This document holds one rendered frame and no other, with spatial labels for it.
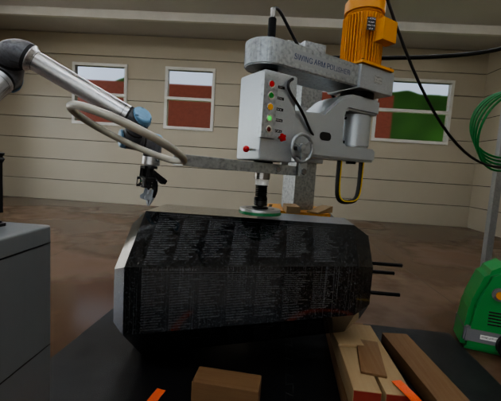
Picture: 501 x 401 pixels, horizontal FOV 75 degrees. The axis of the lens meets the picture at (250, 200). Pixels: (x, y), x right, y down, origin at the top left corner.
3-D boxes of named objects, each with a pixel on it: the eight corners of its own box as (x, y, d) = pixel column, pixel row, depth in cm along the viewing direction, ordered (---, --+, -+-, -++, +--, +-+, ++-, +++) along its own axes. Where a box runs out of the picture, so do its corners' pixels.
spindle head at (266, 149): (288, 168, 192) (294, 90, 188) (315, 169, 174) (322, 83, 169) (234, 165, 173) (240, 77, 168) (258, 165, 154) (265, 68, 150)
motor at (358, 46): (355, 81, 218) (361, 17, 214) (398, 71, 192) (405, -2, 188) (325, 72, 203) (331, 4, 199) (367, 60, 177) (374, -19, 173)
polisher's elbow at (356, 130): (329, 147, 209) (332, 115, 207) (355, 149, 215) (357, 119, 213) (348, 145, 191) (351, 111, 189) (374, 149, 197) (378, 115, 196)
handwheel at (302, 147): (300, 163, 173) (303, 134, 172) (314, 164, 165) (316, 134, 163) (278, 161, 165) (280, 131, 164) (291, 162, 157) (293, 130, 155)
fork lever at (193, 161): (285, 174, 190) (286, 166, 190) (308, 177, 174) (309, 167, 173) (170, 165, 152) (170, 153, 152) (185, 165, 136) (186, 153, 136)
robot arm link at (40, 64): (5, 20, 134) (157, 112, 158) (3, 45, 142) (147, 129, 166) (-14, 30, 126) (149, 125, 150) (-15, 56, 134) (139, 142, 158)
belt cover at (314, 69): (358, 107, 220) (360, 81, 218) (391, 102, 199) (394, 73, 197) (233, 79, 168) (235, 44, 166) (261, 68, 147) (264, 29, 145)
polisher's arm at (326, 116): (347, 177, 219) (354, 103, 214) (377, 180, 200) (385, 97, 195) (255, 173, 179) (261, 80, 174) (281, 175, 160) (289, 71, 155)
